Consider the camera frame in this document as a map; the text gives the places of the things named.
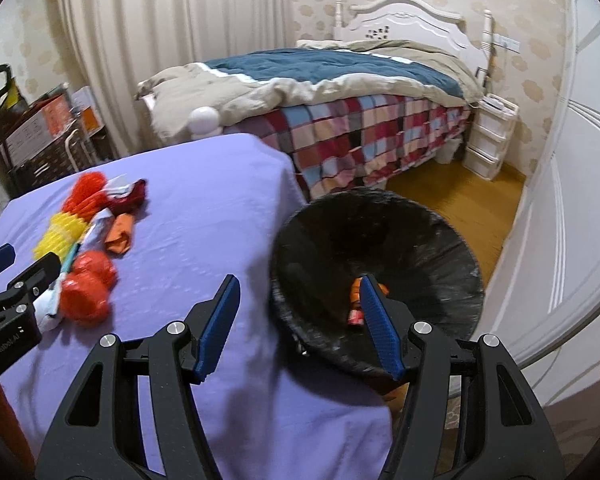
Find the round bin with black bag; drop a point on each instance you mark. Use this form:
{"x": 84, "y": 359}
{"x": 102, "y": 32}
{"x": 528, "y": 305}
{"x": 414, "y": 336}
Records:
{"x": 405, "y": 240}

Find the silver white wrapper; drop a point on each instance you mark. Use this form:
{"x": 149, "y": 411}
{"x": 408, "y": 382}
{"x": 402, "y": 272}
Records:
{"x": 97, "y": 230}

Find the cream curtain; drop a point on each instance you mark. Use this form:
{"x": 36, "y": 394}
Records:
{"x": 155, "y": 20}

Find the white wall socket panel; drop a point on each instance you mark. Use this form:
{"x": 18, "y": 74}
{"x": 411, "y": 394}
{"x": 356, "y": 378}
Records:
{"x": 506, "y": 45}

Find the white small bucket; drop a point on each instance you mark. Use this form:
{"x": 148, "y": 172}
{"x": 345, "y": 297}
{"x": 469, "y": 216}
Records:
{"x": 447, "y": 151}

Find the white paper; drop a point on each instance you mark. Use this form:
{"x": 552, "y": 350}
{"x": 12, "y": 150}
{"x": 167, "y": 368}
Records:
{"x": 47, "y": 310}

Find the white wardrobe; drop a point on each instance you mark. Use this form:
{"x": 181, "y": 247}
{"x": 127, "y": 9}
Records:
{"x": 570, "y": 160}

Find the teal plastic strip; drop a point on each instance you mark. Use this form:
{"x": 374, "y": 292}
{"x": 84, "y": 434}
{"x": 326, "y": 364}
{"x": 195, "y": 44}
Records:
{"x": 70, "y": 257}

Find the orange printed snack wrapper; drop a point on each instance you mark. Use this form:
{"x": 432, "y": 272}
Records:
{"x": 354, "y": 295}

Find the red plastic bag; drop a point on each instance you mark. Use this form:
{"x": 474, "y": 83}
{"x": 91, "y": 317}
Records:
{"x": 82, "y": 300}
{"x": 97, "y": 267}

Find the white paper wrapper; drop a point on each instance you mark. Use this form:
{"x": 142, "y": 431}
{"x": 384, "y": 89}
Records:
{"x": 115, "y": 189}

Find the orange mesh pompom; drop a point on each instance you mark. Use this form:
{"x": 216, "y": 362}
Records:
{"x": 82, "y": 192}

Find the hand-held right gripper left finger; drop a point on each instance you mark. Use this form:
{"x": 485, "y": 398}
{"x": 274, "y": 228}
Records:
{"x": 220, "y": 325}

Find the plaid bed sheet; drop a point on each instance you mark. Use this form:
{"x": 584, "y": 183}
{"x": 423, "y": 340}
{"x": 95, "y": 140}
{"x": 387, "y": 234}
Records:
{"x": 370, "y": 135}

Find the yellow mesh pompom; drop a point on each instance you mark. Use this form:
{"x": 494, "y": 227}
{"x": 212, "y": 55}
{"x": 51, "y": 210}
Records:
{"x": 60, "y": 232}

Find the plain orange wrapper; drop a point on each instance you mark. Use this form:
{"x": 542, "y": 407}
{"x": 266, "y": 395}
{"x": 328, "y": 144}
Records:
{"x": 119, "y": 235}

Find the rack with orange boxes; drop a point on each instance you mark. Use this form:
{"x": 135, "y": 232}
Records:
{"x": 35, "y": 165}

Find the white wooden bed frame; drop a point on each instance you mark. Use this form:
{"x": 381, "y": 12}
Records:
{"x": 405, "y": 20}

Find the white metal rack frame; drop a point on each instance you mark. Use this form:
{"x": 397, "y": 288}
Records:
{"x": 72, "y": 147}

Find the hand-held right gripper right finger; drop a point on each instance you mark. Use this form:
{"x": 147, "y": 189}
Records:
{"x": 380, "y": 330}

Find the purple tablecloth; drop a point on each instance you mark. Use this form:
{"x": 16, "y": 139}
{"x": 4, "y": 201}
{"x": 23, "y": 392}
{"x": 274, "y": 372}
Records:
{"x": 195, "y": 220}

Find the blue and beige quilt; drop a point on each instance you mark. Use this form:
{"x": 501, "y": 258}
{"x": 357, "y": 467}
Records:
{"x": 305, "y": 70}

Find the orange and white cardboard boxes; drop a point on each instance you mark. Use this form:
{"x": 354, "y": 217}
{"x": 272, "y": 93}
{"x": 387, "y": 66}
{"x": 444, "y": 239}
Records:
{"x": 40, "y": 120}

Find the white plastic drawer unit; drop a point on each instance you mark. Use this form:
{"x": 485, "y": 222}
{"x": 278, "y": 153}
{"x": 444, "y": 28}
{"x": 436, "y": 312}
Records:
{"x": 485, "y": 135}

